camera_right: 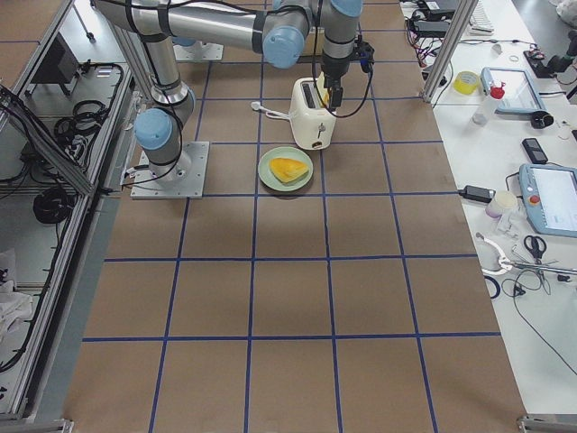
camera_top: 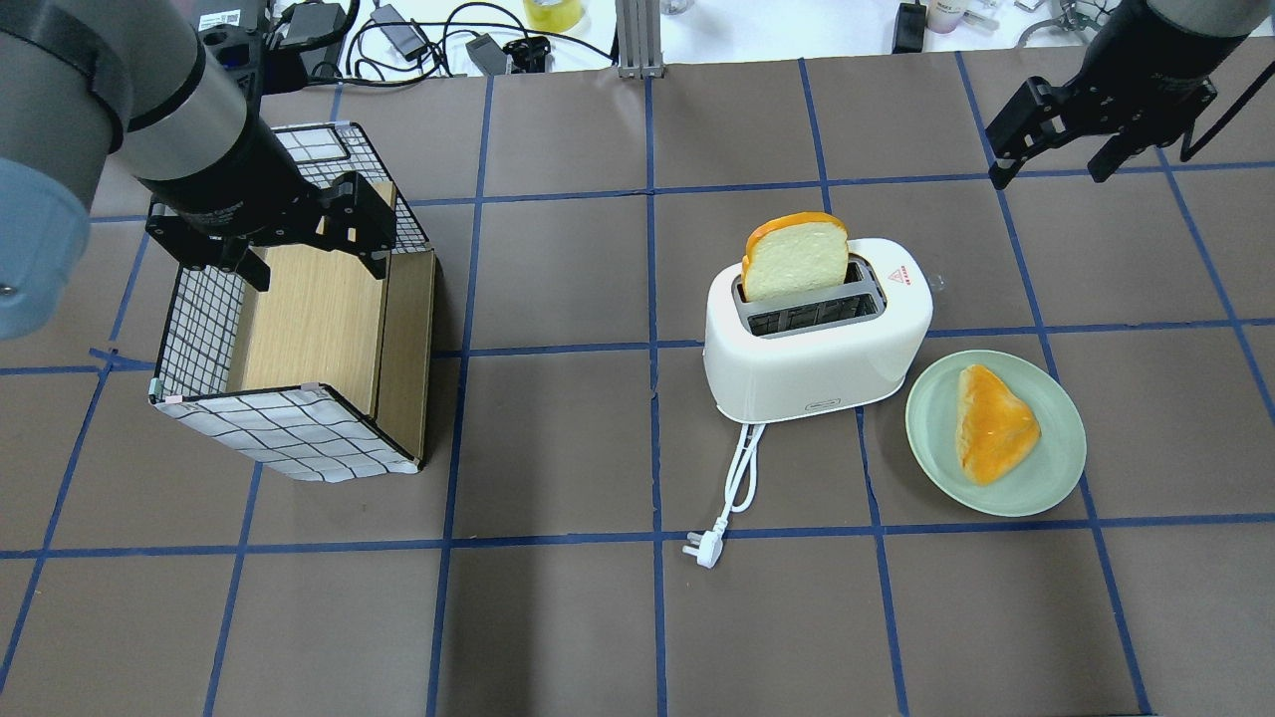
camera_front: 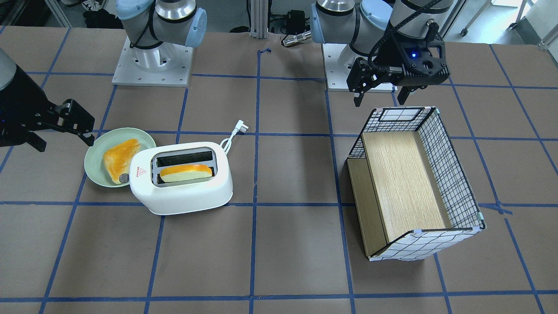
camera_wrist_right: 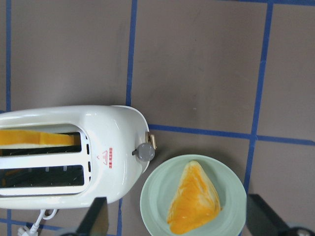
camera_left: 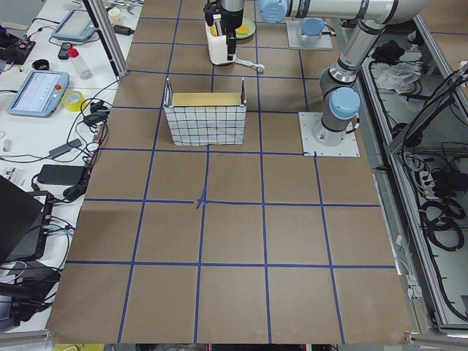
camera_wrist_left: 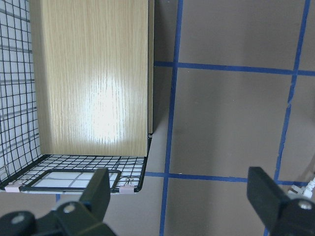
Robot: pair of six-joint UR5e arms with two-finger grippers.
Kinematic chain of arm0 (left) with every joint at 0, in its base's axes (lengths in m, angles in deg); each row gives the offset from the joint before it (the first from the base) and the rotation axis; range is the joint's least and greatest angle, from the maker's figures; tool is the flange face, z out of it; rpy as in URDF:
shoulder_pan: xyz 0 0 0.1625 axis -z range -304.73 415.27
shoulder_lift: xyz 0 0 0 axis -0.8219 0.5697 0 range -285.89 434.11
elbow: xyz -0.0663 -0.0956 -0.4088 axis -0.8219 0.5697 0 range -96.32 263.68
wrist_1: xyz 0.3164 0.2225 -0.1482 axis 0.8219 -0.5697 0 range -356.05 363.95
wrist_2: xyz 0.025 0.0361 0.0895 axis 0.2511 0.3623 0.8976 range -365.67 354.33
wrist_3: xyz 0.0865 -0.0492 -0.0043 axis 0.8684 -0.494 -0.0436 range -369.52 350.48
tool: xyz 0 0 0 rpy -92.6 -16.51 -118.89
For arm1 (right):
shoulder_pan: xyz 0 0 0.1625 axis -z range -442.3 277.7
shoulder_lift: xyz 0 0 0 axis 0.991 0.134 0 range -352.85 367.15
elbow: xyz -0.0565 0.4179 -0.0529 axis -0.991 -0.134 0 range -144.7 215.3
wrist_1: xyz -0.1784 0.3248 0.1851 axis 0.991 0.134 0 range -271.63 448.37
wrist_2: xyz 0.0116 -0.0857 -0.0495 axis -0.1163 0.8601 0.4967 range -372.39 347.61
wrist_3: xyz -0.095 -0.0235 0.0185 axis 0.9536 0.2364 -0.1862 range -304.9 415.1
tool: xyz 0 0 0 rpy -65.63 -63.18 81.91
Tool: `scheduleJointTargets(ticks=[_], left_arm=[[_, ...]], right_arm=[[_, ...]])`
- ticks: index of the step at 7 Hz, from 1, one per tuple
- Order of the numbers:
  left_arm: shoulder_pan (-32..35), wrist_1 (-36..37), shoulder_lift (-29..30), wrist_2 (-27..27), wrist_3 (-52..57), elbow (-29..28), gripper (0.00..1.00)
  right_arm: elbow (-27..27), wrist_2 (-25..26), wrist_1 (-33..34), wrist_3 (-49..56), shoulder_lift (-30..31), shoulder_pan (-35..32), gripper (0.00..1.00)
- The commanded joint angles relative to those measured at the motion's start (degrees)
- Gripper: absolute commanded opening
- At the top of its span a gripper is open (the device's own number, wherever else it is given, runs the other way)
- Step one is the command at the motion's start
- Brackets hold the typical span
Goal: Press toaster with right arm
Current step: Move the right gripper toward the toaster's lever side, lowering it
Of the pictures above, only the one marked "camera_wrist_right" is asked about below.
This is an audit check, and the bread slice in toaster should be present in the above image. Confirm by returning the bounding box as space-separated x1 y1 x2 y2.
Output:
0 129 81 149

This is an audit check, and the white two-slot toaster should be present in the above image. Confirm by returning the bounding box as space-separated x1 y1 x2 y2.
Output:
0 105 157 209

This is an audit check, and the triangular toast on plate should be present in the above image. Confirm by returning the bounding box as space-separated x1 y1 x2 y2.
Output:
166 160 221 235

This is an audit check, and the white toaster power cable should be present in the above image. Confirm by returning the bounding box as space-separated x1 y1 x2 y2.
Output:
17 208 60 236

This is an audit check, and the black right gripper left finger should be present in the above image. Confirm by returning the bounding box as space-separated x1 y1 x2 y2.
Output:
76 197 109 236

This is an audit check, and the light green plate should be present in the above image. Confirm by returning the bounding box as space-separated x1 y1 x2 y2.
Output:
140 154 247 236

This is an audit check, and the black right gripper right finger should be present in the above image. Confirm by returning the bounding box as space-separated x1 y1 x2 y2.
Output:
246 194 289 236

